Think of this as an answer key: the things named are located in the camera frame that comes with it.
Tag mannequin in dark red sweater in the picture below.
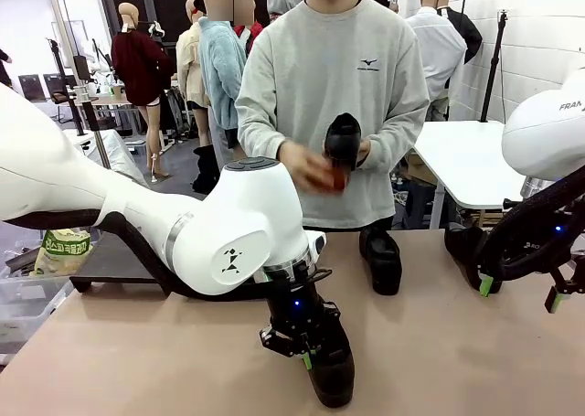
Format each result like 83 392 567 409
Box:
111 2 176 184

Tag green snack bag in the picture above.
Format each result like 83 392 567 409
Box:
30 228 95 278

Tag person's left hand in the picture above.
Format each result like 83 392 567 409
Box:
354 139 372 171

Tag black shoe with silver buckle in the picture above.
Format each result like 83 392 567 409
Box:
443 226 504 294

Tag black leather shoe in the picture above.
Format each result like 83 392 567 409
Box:
303 313 356 409
323 112 364 173
357 226 404 296

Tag mannequin in black jacket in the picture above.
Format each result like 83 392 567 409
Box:
436 0 484 66

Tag reddish brown shoe brush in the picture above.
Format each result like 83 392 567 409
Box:
314 165 352 193

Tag person in grey sweatshirt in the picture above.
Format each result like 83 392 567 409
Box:
234 0 431 232

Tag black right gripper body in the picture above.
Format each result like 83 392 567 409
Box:
504 204 585 270

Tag person's left forearm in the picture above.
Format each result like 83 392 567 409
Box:
365 99 430 166

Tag black boots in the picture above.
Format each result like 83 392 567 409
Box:
191 144 223 197

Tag black low flat stand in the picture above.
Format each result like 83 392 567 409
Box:
69 230 193 299

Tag mannequin in light blue fleece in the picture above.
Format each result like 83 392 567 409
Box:
197 0 250 197

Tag person's right hand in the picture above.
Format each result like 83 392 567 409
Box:
278 138 331 190

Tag mannequin in red jacket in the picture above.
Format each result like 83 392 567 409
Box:
232 0 266 56

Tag black stand pole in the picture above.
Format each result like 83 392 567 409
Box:
48 38 89 137

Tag man in black t-shirt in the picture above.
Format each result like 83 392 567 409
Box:
0 48 15 88

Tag grey cover cloth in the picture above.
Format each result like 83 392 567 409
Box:
63 129 150 188

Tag mannequin in white shirt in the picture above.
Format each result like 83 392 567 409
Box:
405 0 468 123

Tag person's right forearm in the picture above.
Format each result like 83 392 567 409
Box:
234 89 294 162

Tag white table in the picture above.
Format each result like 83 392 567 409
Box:
412 120 541 230

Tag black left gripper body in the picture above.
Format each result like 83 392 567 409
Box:
266 277 343 345

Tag clear plastic bin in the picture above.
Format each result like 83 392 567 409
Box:
0 249 75 345

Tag black tripod pole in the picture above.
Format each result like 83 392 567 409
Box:
478 9 511 123

